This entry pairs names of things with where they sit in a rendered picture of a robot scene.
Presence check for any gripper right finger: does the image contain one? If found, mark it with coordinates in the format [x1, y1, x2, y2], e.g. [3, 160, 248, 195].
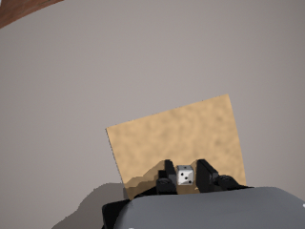
[195, 158, 254, 193]

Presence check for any tan square mat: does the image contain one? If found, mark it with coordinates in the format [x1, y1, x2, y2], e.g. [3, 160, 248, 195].
[107, 94, 247, 200]

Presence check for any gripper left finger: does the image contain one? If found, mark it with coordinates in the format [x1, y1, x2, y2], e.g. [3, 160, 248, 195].
[102, 159, 178, 229]

